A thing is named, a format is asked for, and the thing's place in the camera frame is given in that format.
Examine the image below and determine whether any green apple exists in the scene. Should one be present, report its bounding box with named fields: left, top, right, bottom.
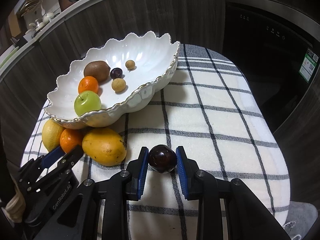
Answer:
left=74, top=90, right=101, bottom=116

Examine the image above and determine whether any orange mandarin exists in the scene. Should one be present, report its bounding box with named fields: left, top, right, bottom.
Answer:
left=78, top=76, right=99, bottom=94
left=60, top=128, right=83, bottom=154

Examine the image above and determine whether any tan longan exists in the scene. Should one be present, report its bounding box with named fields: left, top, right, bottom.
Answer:
left=111, top=79, right=126, bottom=93
left=125, top=60, right=136, bottom=70

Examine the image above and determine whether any brown kiwi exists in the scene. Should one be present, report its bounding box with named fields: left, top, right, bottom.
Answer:
left=84, top=61, right=111, bottom=82

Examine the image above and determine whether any dark plum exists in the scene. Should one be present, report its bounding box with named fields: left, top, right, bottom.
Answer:
left=110, top=68, right=123, bottom=80
left=148, top=144, right=177, bottom=173

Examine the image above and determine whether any yellow lemon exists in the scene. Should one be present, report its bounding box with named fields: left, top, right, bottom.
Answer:
left=42, top=119, right=65, bottom=152

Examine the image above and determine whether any yellow mango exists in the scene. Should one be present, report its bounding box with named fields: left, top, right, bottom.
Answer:
left=82, top=127, right=127, bottom=166

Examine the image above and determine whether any checkered white grey cloth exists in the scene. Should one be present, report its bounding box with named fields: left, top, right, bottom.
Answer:
left=20, top=43, right=318, bottom=240

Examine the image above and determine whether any white scalloped ceramic bowl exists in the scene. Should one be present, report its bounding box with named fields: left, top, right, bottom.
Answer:
left=44, top=31, right=180, bottom=129

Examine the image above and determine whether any white teapot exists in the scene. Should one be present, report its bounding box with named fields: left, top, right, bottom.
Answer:
left=42, top=12, right=54, bottom=25

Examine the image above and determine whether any green energy label sticker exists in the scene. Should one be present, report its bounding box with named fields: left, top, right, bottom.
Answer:
left=299, top=48, right=319, bottom=83

